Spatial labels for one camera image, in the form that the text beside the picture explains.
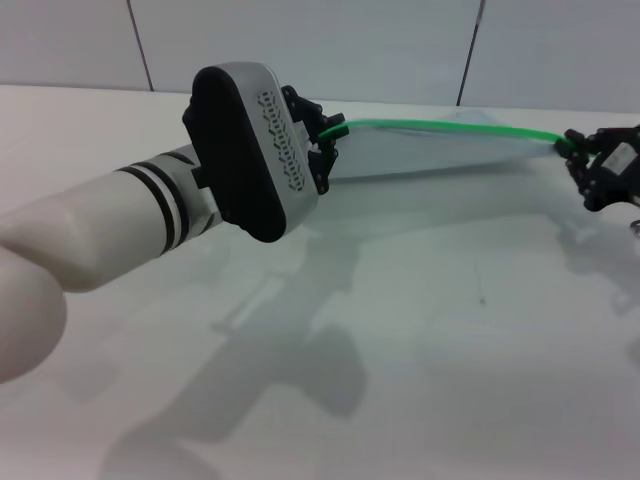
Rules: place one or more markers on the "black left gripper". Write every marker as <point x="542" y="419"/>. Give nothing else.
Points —
<point x="305" y="112"/>

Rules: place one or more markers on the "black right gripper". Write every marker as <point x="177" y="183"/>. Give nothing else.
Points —
<point x="617" y="175"/>

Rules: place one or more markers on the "clear green-zipper document bag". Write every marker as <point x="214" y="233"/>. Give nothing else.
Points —
<point x="425" y="150"/>

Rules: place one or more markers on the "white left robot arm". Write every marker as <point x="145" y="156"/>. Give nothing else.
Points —
<point x="100" y="230"/>

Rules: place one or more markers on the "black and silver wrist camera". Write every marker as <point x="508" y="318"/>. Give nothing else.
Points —
<point x="235" y="155"/>

